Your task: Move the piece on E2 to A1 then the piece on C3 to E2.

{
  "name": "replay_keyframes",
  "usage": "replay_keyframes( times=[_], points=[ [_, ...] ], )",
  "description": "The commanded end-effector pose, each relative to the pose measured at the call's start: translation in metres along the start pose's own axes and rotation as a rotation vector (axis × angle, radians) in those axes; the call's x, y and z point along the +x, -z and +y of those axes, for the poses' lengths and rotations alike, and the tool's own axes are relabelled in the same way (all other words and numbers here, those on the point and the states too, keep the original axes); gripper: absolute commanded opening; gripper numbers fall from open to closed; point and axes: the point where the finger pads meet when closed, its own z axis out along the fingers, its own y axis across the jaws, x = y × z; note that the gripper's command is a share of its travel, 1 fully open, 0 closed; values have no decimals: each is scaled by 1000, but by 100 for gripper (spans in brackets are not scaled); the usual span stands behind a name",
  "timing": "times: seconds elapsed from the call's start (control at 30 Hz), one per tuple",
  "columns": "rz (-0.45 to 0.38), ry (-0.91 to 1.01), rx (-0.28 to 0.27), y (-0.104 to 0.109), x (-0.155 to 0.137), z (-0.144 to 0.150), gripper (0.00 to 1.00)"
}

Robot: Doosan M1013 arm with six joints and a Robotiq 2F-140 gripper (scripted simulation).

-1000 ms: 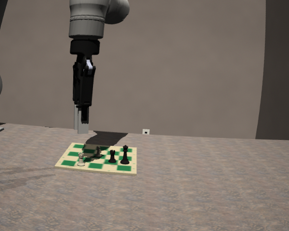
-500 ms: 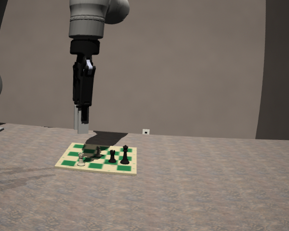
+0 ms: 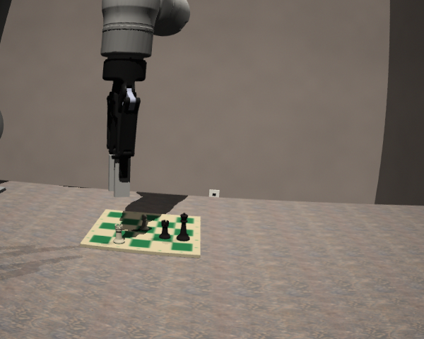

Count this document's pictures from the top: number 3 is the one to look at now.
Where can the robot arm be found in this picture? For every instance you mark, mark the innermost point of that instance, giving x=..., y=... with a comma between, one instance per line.
x=128, y=24

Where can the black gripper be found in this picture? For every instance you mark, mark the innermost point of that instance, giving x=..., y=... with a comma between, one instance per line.
x=123, y=97

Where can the white rook chess piece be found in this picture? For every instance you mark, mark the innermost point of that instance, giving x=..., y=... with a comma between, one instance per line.
x=118, y=239

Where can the green and cream chessboard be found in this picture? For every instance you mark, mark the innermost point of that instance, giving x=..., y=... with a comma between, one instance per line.
x=102, y=234

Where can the white chess pawn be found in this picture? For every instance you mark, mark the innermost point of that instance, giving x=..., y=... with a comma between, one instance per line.
x=144, y=226

